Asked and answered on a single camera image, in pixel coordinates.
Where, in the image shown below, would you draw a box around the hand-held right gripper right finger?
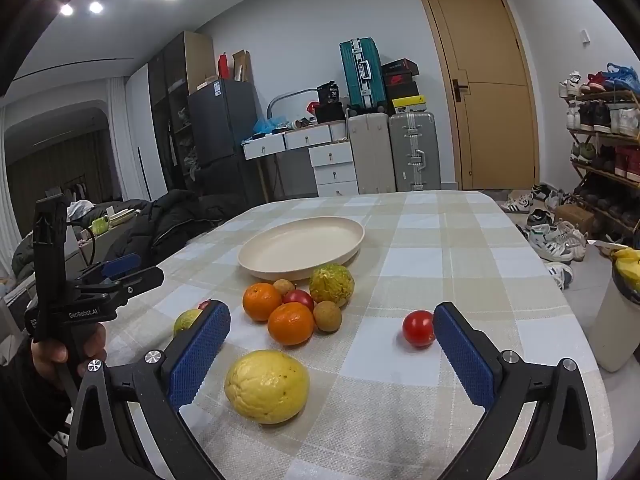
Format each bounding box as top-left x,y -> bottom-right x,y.
432,301 -> 598,480

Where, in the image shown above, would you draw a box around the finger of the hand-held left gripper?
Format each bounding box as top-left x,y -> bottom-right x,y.
75,266 -> 166,306
92,253 -> 143,281

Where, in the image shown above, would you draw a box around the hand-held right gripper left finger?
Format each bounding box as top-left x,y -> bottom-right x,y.
66,300 -> 232,480

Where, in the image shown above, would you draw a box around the yellow-green round fruit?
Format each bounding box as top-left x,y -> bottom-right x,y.
173,309 -> 203,338

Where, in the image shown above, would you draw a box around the pale yellow round fruit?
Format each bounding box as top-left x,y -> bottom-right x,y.
224,350 -> 311,425

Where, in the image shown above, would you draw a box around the orange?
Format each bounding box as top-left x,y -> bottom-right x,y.
267,302 -> 316,346
242,282 -> 284,322

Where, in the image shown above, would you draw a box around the cream plate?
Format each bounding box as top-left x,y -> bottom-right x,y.
237,216 -> 366,282

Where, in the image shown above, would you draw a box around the mottled green-yellow round fruit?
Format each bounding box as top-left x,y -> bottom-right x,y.
308,263 -> 356,308

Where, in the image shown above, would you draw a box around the person's left hand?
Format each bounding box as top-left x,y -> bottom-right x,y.
30,322 -> 108,381

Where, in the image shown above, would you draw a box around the black jacket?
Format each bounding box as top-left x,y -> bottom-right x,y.
107,189 -> 236,266

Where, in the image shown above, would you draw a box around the checked tablecloth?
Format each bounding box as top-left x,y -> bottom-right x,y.
102,191 -> 615,480

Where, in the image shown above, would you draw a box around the scattered sneakers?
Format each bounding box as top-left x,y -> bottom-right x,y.
497,182 -> 588,291

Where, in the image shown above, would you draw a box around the white trash bin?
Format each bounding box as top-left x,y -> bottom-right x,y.
590,260 -> 640,373

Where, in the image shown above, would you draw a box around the small cardboard box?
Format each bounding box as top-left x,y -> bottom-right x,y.
555,203 -> 596,236

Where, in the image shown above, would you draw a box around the dark shelving cabinet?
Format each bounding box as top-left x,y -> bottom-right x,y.
147,31 -> 216,198

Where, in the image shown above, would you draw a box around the banana peels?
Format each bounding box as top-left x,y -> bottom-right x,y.
611,247 -> 640,306

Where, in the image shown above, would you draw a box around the white desk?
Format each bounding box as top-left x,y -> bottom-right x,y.
243,122 -> 351,201

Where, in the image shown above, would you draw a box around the blue plastic bag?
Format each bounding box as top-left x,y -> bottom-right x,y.
251,115 -> 288,136

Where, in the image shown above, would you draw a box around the silver suitcase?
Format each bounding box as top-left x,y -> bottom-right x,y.
389,111 -> 442,192

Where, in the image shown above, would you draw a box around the white drawer cabinet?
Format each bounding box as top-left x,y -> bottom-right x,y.
308,142 -> 360,198

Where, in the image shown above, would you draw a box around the beige suitcase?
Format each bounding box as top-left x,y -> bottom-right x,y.
347,112 -> 393,196

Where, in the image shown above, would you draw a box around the tall cardboard box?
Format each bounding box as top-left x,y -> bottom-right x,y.
231,50 -> 252,83

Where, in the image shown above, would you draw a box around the grey curved metal tube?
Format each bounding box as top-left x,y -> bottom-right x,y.
266,88 -> 321,121

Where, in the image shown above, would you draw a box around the wooden door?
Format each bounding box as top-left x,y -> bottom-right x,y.
416,0 -> 541,192

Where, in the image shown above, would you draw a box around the black bag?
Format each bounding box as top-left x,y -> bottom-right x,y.
315,102 -> 346,123

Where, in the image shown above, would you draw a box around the yellow and black shoebox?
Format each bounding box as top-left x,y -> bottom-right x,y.
391,95 -> 427,114

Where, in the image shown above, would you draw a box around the black printed pouch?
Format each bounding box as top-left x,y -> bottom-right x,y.
317,80 -> 342,106

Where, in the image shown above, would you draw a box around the plain black shoebox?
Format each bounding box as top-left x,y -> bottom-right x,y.
386,82 -> 421,101

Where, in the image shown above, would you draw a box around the wooden shoe rack with shoes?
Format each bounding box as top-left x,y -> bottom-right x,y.
557,62 -> 640,236

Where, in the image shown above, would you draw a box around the teal suitcase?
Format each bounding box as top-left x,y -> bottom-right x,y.
339,37 -> 387,111

